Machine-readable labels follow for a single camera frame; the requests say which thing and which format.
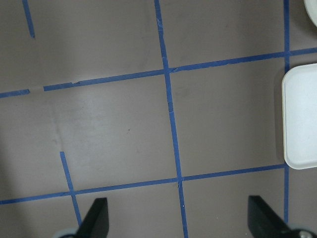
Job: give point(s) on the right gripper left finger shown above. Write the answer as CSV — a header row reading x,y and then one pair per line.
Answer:
x,y
96,222

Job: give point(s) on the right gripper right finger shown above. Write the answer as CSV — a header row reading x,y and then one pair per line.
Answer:
x,y
263,222

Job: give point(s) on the white rectangular tray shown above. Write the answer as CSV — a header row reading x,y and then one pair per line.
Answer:
x,y
299,112

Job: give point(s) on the white round plate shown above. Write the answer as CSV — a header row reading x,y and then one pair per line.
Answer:
x,y
311,8

